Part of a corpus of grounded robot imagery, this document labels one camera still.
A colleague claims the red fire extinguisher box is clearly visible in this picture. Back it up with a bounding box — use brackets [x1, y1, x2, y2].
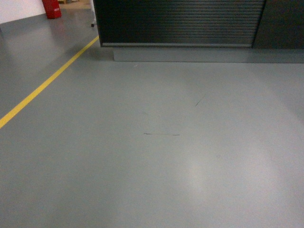
[42, 0, 62, 19]

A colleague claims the black checkout counter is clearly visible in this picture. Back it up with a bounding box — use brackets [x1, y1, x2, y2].
[94, 0, 304, 63]

